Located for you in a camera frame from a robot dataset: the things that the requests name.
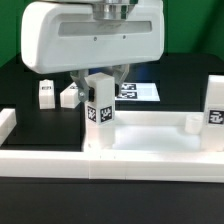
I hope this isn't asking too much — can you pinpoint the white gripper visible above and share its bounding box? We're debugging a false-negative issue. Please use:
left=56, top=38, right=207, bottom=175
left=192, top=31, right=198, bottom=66
left=21, top=0, right=165, bottom=101

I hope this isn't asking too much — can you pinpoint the white desk top tray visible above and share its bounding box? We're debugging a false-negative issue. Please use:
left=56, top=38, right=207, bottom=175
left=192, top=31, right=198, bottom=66
left=82, top=110, right=224, bottom=155

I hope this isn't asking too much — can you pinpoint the fiducial marker sheet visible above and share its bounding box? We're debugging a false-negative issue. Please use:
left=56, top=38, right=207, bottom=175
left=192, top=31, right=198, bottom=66
left=116, top=83, right=160, bottom=102

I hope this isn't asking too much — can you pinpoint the white front fence bar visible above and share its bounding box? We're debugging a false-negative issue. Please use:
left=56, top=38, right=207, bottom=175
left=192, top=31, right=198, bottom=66
left=0, top=150, right=224, bottom=183

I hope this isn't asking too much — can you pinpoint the white left fence block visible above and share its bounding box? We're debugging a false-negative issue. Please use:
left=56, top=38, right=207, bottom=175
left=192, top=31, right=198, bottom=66
left=0, top=108, right=17, bottom=146

